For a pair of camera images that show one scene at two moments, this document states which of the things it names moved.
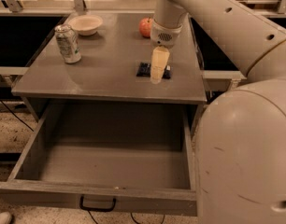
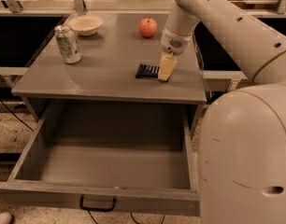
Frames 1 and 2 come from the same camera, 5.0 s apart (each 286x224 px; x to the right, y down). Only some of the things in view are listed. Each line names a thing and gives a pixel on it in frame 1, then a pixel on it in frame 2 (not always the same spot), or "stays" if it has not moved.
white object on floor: x=3 y=217 stays
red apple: x=145 y=26 stays
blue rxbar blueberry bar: x=145 y=68 stays
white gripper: x=164 y=36 to x=173 y=43
